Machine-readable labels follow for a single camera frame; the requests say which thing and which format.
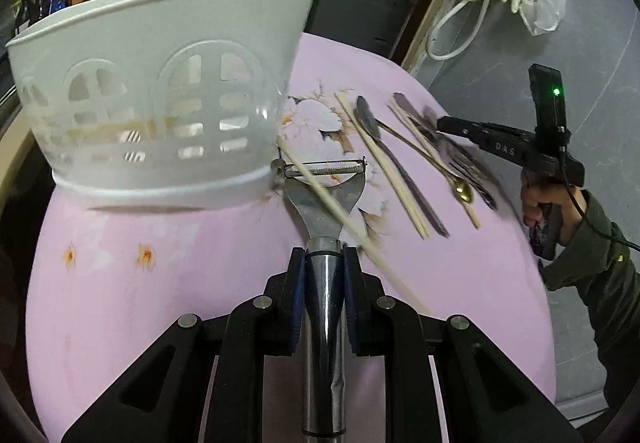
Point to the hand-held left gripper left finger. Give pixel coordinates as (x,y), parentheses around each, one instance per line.
(298,295)

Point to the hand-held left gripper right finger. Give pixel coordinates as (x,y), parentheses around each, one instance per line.
(351,295)

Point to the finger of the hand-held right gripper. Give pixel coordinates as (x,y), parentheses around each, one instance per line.
(457,128)

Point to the steel peeler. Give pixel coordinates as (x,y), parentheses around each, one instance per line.
(320,215)

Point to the white plastic basket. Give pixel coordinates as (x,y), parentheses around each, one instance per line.
(150,23)

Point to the person's right forearm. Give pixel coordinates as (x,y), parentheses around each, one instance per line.
(600,273)

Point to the person's right hand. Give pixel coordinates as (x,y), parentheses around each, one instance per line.
(531,198)

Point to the clear plastic bag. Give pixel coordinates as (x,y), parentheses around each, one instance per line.
(547,8)

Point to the steel spoon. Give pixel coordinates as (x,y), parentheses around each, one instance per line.
(368,118)

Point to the pink floral tablecloth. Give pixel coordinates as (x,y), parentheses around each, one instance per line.
(150,323)

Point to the black cabinet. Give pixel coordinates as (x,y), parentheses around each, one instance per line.
(355,13)

